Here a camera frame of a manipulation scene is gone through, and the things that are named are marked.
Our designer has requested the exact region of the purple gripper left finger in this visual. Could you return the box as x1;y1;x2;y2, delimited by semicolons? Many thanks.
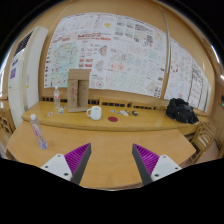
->
42;143;91;185

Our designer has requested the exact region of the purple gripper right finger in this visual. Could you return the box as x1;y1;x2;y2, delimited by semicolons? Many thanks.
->
132;144;181;185

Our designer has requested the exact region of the clear plastic water bottle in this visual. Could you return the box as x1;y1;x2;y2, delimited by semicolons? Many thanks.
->
30;114;48;149

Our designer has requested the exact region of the small water bottle red label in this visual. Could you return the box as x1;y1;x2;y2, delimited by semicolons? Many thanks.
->
54;86;60;108

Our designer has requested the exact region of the small dark object on table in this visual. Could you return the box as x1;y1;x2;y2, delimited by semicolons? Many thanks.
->
132;111;138;116

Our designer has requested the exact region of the white ceramic mug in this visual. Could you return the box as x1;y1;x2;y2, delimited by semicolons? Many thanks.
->
86;106;102;120

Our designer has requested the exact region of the wooden chair right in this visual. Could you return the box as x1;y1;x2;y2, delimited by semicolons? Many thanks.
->
190;122;216;163

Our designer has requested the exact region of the wooden chair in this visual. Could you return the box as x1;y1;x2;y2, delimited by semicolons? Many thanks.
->
0;107;15;144
190;122;216;163

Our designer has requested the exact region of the small white object on table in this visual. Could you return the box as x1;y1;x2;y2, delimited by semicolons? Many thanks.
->
120;110;129;116

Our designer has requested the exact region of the red round coaster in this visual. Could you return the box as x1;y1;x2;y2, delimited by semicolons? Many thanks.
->
108;116;118;122

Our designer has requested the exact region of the black backpack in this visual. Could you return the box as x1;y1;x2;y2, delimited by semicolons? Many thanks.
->
166;98;199;124

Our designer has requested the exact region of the wooden chair left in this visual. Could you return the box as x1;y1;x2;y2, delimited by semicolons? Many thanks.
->
0;107;15;144

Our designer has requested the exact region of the brown cardboard box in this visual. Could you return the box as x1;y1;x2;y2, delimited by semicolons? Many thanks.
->
67;69;90;112

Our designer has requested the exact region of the large poster board right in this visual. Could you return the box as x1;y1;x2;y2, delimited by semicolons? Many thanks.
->
164;39;211;112

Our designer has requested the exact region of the large poster board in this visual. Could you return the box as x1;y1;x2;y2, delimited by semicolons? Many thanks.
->
44;13;167;97
164;39;211;112

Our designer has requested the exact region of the white standing air conditioner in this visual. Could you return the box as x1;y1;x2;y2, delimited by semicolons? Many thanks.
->
8;26;48;127

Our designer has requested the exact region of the large poster board left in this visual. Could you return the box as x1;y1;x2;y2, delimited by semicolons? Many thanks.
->
44;13;167;97

